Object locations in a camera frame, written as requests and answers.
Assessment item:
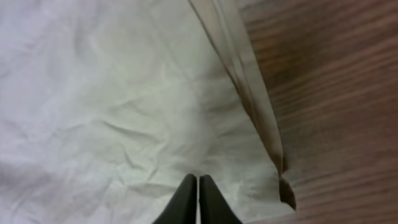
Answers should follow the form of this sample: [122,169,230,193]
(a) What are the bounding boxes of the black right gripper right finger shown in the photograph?
[199,175,242,224]

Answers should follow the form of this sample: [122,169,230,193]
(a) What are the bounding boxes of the beige shorts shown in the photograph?
[1,0,293,223]

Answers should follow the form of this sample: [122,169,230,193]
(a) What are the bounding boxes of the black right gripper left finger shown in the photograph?
[153,174,197,224]

